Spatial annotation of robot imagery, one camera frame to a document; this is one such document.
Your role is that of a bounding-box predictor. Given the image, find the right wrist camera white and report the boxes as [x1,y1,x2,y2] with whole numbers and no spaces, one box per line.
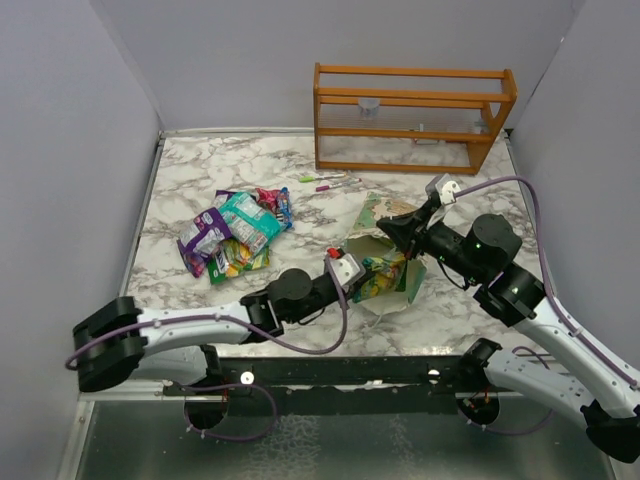
[425,173,461,229]

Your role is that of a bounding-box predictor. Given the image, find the green yellow snack packet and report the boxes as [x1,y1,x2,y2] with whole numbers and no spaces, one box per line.
[207,238,270,285]

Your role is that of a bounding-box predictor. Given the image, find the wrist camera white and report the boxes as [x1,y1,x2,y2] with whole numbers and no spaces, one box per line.
[425,173,461,229]
[327,247,365,287]

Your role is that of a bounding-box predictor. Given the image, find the red snack packet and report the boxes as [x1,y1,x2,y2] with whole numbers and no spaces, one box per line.
[256,188,280,215]

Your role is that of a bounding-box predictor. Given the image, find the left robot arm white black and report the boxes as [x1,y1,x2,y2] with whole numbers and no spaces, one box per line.
[65,262,373,395]

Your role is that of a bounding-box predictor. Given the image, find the small clear plastic cup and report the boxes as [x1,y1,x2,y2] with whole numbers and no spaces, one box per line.
[358,98,380,119]

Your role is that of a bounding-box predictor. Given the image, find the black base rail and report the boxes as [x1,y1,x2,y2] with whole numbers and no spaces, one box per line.
[163,347,496,417]

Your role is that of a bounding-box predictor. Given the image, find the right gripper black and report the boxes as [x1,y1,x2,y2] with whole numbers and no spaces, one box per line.
[378,199,485,284]

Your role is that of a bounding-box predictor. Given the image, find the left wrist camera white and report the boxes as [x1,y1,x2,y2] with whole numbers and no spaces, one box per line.
[327,247,365,287]

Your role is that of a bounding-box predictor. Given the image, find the aluminium frame rail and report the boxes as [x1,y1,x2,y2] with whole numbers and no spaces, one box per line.
[77,384,171,402]

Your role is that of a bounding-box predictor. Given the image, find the purple snack packet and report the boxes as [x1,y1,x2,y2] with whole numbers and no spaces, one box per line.
[177,208,232,278]
[212,190,236,209]

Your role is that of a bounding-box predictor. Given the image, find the green paper bag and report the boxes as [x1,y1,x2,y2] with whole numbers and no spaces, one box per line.
[345,192,427,316]

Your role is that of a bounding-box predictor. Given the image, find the teal snack packet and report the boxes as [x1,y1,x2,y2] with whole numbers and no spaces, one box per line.
[219,192,282,254]

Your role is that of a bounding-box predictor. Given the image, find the blue m&m snack packet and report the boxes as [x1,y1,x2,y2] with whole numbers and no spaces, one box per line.
[276,187,293,231]

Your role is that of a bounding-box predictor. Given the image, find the orange wooden rack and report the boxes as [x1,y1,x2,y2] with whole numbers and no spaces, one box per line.
[313,63,518,175]

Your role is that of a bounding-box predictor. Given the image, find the green capped marker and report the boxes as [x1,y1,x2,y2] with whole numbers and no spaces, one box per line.
[298,172,346,183]

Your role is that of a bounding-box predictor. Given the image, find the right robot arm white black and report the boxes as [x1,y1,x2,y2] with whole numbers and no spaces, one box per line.
[376,201,639,463]

